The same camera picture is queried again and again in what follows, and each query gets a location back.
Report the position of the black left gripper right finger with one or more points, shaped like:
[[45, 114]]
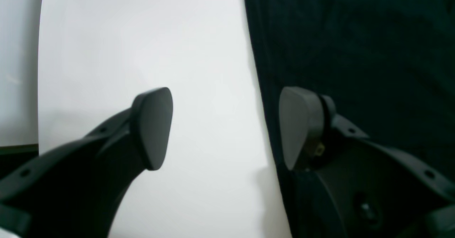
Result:
[[375, 191]]

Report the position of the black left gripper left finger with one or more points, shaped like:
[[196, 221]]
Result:
[[75, 190]]

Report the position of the black graphic t-shirt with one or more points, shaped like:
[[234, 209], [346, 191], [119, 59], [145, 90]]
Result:
[[387, 64]]

